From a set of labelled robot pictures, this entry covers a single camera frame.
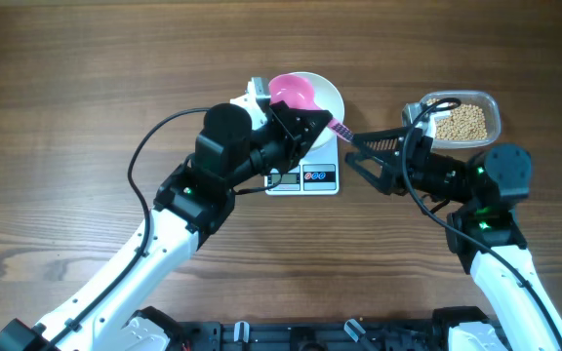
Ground white bowl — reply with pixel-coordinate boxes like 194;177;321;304
293;72;345;122

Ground soybeans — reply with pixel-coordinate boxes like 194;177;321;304
430;102;488;141

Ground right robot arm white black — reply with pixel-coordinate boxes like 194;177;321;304
345;127;562;350

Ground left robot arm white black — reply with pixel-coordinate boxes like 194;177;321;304
0;102;333;350

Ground white digital kitchen scale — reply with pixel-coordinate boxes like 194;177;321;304
264;139;340;196

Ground pink plastic measuring scoop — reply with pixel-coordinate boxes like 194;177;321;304
269;73;353;149

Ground clear plastic container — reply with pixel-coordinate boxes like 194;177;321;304
418;91;502;149

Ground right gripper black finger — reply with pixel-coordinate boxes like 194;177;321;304
344;152;398;195
352;127;408;152

